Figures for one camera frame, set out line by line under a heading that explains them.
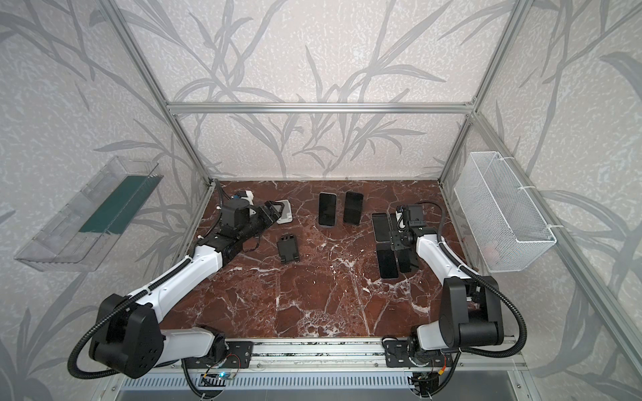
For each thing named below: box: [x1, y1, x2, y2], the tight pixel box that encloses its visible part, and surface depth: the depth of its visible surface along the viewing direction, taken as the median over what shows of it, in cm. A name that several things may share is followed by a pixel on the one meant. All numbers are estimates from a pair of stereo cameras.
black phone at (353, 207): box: [342, 191, 364, 225], surface depth 101 cm
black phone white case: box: [376, 242, 400, 280], surface depth 96 cm
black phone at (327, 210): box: [317, 192, 337, 229], surface depth 98 cm
